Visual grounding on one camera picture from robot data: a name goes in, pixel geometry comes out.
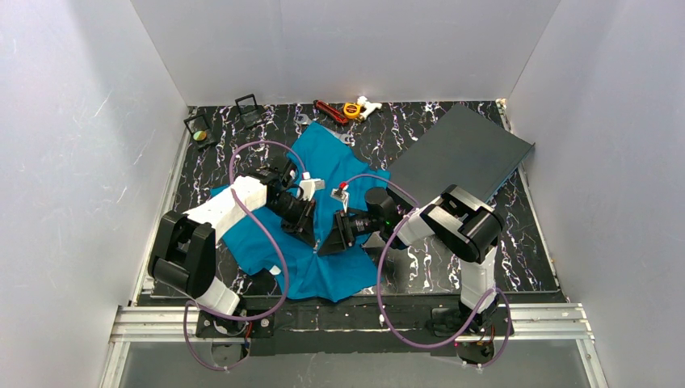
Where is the blue garment cloth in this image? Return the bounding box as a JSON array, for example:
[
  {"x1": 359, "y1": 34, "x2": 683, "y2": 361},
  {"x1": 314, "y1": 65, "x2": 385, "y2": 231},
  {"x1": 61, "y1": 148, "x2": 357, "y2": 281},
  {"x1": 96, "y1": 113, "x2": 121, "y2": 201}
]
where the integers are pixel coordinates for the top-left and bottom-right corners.
[{"x1": 222, "y1": 124, "x2": 390, "y2": 302}]

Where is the round colourful brooch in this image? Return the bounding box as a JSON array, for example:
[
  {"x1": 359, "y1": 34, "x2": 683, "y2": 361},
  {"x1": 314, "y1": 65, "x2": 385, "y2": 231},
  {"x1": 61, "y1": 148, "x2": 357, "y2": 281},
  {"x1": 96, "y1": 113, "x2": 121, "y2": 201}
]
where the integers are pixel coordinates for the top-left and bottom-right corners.
[{"x1": 193, "y1": 130, "x2": 208, "y2": 142}]

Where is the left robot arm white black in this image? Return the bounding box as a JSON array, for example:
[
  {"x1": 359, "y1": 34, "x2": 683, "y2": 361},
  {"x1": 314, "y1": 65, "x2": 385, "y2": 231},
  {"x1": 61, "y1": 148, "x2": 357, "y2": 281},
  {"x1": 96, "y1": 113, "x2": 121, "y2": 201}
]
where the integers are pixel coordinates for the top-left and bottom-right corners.
[{"x1": 147, "y1": 157, "x2": 325, "y2": 321}]

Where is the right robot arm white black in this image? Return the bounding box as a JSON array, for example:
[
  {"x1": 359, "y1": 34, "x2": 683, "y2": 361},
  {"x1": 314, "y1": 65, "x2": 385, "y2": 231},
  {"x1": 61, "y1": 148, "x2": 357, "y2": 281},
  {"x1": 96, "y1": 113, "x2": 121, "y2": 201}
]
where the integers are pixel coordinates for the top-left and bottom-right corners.
[{"x1": 318, "y1": 184, "x2": 504, "y2": 326}]

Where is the red black utility knife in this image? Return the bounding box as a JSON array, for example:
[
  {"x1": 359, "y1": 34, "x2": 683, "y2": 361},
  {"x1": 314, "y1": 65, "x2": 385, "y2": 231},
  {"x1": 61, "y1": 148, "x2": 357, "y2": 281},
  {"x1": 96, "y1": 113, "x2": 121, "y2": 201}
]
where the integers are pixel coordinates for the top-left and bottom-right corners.
[{"x1": 313, "y1": 99, "x2": 349, "y2": 126}]

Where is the yellow tape measure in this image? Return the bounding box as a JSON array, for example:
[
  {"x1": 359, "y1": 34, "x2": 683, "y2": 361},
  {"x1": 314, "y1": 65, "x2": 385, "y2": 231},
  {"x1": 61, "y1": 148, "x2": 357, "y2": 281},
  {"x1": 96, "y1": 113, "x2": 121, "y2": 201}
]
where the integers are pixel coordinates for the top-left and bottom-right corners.
[{"x1": 342, "y1": 103, "x2": 361, "y2": 120}]

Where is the dark grey flat box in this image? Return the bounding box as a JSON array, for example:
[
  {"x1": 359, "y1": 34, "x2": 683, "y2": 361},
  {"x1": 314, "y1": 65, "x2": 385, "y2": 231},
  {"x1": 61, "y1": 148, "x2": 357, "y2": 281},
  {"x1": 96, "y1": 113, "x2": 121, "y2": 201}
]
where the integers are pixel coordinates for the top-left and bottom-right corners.
[{"x1": 388, "y1": 104, "x2": 534, "y2": 205}]

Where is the white plastic fitting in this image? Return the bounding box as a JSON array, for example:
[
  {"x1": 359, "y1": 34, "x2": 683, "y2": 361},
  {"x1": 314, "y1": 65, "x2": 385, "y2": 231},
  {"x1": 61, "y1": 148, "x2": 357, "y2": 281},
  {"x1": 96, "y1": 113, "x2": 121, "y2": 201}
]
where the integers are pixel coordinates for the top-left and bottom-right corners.
[{"x1": 356, "y1": 96, "x2": 382, "y2": 121}]

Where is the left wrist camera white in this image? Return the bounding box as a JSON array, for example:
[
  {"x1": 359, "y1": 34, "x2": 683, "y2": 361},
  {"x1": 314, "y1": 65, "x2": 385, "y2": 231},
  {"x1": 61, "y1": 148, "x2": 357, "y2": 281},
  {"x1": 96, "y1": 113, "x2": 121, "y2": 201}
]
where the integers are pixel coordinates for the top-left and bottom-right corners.
[{"x1": 298, "y1": 176, "x2": 326, "y2": 201}]

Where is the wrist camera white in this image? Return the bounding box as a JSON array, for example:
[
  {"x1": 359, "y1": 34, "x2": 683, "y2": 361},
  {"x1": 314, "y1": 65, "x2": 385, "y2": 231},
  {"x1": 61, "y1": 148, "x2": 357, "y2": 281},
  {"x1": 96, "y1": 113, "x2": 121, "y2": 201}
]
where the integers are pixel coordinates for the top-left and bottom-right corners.
[
  {"x1": 330, "y1": 182, "x2": 350, "y2": 213},
  {"x1": 298, "y1": 176, "x2": 326, "y2": 201}
]

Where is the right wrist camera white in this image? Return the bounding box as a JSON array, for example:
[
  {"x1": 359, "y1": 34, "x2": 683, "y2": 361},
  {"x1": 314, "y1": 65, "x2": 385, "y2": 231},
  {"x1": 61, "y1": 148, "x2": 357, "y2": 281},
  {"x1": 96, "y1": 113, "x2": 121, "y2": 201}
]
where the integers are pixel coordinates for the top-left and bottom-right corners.
[{"x1": 330, "y1": 182, "x2": 350, "y2": 213}]

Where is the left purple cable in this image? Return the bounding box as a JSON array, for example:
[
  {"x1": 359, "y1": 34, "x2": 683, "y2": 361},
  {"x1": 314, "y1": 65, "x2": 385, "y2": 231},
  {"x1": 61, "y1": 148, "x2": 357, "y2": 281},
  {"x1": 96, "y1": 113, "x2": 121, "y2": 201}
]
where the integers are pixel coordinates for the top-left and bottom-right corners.
[{"x1": 182, "y1": 140, "x2": 312, "y2": 373}]

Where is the purple cable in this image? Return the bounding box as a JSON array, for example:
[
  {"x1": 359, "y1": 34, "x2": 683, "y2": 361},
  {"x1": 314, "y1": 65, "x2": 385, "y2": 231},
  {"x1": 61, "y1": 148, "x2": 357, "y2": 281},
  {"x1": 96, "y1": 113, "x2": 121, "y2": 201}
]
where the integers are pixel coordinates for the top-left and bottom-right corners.
[
  {"x1": 182, "y1": 140, "x2": 312, "y2": 373},
  {"x1": 342, "y1": 173, "x2": 512, "y2": 369}
]

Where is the black frame stand left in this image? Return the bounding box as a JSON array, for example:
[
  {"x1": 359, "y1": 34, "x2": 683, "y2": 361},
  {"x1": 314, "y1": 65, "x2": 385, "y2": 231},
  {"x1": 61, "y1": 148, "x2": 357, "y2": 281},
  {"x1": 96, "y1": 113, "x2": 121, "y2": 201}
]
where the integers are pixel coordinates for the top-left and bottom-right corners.
[{"x1": 183, "y1": 114, "x2": 218, "y2": 150}]

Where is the black frame stand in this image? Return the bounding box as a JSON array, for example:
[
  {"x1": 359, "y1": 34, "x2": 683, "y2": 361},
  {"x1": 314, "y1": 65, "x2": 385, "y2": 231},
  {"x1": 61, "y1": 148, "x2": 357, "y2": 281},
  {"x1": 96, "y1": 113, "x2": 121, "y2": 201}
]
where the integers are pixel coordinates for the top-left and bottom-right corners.
[
  {"x1": 235, "y1": 94, "x2": 263, "y2": 129},
  {"x1": 183, "y1": 114, "x2": 218, "y2": 150}
]

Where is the black frame stand rear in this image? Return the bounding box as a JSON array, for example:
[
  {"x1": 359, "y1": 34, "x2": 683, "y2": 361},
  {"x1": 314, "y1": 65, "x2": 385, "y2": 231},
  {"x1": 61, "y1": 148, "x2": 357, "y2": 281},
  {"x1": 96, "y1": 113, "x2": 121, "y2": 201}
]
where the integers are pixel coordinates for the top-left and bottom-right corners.
[{"x1": 235, "y1": 94, "x2": 263, "y2": 129}]

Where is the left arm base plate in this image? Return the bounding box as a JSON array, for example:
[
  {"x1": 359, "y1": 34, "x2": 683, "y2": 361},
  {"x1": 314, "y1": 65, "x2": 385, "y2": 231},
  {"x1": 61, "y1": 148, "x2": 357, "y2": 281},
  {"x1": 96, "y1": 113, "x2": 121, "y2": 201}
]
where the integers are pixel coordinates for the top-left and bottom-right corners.
[{"x1": 193, "y1": 307, "x2": 275, "y2": 340}]

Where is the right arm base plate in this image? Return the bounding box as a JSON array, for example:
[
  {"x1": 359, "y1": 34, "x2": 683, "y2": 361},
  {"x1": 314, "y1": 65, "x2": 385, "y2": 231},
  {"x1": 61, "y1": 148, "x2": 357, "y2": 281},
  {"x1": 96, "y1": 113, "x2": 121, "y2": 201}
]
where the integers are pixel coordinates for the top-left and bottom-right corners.
[{"x1": 426, "y1": 303, "x2": 515, "y2": 367}]

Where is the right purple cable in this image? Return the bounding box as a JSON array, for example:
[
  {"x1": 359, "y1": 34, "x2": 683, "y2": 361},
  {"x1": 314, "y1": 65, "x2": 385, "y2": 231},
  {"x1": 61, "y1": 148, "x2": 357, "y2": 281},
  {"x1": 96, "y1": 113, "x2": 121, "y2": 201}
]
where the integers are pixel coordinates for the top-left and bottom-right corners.
[{"x1": 342, "y1": 173, "x2": 512, "y2": 369}]

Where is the aluminium rail frame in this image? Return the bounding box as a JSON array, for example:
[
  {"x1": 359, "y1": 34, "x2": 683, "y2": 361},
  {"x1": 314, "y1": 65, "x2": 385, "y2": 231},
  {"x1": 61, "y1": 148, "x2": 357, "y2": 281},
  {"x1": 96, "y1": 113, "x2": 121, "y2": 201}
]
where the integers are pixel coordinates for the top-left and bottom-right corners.
[{"x1": 101, "y1": 101, "x2": 603, "y2": 387}]

